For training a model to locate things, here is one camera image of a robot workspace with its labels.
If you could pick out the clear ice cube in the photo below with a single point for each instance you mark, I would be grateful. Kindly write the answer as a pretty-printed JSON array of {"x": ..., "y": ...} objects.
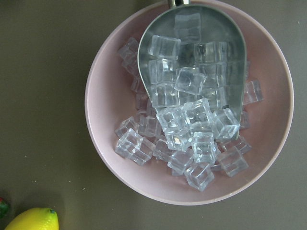
[
  {"x": 199, "y": 175},
  {"x": 225, "y": 125},
  {"x": 232, "y": 161},
  {"x": 164, "y": 47},
  {"x": 252, "y": 92},
  {"x": 190, "y": 80},
  {"x": 134, "y": 147}
]

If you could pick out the metal ice scoop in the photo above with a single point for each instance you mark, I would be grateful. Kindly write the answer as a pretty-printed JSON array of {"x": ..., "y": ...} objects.
[{"x": 210, "y": 41}]

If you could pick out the yellow lemon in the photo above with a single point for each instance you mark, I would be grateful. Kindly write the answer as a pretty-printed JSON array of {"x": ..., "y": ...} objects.
[{"x": 37, "y": 218}]

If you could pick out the red strawberry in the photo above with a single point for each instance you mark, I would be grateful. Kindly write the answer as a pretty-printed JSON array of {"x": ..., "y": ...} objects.
[{"x": 4, "y": 207}]

